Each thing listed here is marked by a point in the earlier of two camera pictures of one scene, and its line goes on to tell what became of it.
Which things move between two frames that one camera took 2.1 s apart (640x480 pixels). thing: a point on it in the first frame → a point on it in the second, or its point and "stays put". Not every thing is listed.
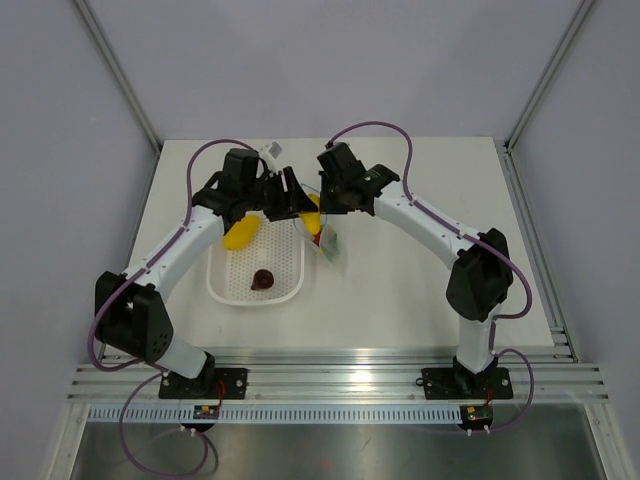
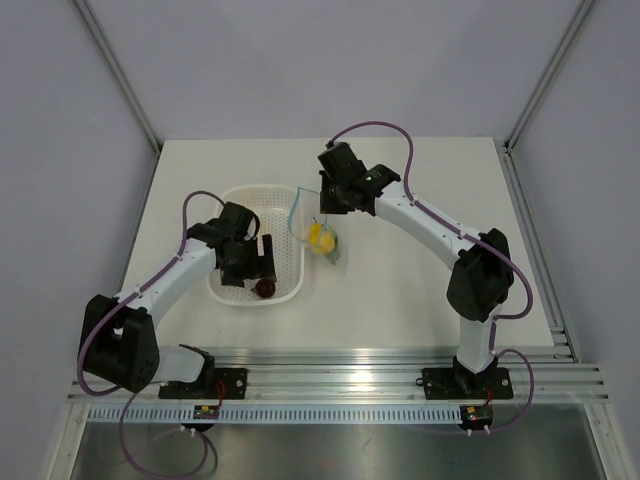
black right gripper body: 332,199 stays put
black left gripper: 282,208 → 263,267
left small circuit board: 203,411 stays put
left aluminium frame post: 120,75 stays put
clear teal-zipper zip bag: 315,228 stays put
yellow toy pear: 312,220 → 315,232
